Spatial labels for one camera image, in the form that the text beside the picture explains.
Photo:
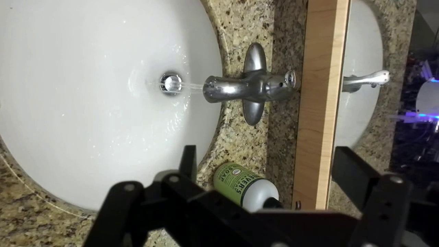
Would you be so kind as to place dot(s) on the chrome sink faucet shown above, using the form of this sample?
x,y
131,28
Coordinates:
x,y
255,87

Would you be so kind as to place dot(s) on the wood framed wall mirror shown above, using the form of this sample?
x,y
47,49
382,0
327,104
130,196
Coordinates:
x,y
352,80

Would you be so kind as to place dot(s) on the green soap pump bottle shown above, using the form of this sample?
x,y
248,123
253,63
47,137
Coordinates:
x,y
246,187

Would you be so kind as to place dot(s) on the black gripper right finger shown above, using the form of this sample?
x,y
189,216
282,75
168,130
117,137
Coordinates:
x,y
384,198

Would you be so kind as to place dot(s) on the chrome sink drain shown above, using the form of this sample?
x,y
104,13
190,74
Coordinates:
x,y
171,83

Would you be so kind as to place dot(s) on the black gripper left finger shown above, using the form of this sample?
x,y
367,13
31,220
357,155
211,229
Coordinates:
x,y
132,209

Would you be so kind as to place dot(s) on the white oval sink basin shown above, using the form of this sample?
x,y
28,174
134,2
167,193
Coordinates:
x,y
80,100

